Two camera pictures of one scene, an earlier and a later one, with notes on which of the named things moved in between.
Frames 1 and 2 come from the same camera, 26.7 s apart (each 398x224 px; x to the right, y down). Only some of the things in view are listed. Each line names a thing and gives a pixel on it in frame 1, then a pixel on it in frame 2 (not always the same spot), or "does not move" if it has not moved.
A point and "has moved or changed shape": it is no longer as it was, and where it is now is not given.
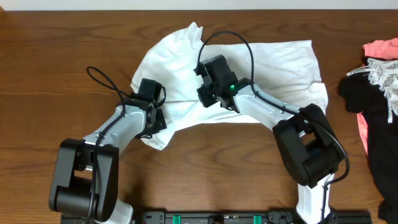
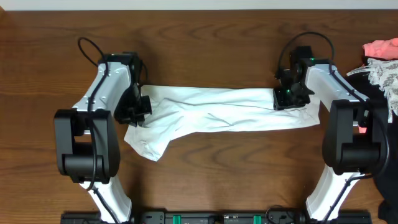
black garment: x=362 y=96 does not move
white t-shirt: x=286 y=70 has moved or changed shape
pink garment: x=385 y=49 does not move
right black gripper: x=206 y=96 → x=283 y=99
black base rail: x=227 y=217 does not move
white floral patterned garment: x=385 y=73 does not move
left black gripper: x=159 y=121 → x=137 y=111
